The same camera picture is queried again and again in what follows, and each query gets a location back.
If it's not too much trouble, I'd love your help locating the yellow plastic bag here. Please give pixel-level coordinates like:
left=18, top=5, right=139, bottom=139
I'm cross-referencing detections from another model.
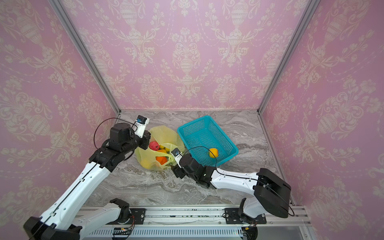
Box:
left=135, top=126, right=185, bottom=171

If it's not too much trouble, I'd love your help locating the yellow lemon fruit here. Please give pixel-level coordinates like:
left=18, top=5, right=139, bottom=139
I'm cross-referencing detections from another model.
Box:
left=209, top=148, right=219, bottom=159

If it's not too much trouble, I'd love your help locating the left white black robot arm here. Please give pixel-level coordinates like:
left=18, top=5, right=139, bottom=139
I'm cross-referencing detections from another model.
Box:
left=24, top=116, right=151, bottom=240

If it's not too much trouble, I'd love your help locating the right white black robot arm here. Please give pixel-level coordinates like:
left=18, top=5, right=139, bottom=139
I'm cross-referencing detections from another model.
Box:
left=172, top=149, right=291, bottom=219

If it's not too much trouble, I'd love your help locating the pink red fruit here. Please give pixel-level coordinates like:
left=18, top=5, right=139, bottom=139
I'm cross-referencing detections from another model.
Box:
left=149, top=141, right=160, bottom=151

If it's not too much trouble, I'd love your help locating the orange fruit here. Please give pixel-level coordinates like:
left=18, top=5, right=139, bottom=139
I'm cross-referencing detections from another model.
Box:
left=156, top=149, right=169, bottom=165

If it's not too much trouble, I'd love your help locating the teal plastic basket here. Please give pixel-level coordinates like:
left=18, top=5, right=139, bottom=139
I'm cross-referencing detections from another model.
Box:
left=177, top=116, right=239, bottom=167

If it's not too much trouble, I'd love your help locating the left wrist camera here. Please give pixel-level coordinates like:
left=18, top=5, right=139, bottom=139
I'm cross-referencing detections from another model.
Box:
left=135, top=115, right=150, bottom=138

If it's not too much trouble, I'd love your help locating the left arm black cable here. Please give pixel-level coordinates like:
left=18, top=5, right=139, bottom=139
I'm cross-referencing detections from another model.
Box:
left=93, top=117, right=139, bottom=161

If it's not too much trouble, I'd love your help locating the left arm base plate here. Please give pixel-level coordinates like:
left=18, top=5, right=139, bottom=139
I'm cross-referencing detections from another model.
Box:
left=117, top=208, right=146, bottom=225

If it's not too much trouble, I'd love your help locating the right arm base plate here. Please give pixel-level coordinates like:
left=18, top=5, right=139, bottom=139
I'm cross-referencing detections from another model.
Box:
left=222, top=208, right=267, bottom=225

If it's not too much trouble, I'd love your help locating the left corner aluminium post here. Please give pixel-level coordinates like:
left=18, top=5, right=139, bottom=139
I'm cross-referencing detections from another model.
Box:
left=49, top=0, right=121, bottom=115

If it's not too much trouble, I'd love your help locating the corner aluminium post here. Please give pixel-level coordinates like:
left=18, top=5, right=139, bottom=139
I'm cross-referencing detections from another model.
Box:
left=258, top=0, right=320, bottom=116
left=49, top=0, right=121, bottom=115

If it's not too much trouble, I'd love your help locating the right corner aluminium post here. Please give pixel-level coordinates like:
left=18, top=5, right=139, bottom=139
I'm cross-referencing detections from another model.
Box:
left=258, top=0, right=320, bottom=116

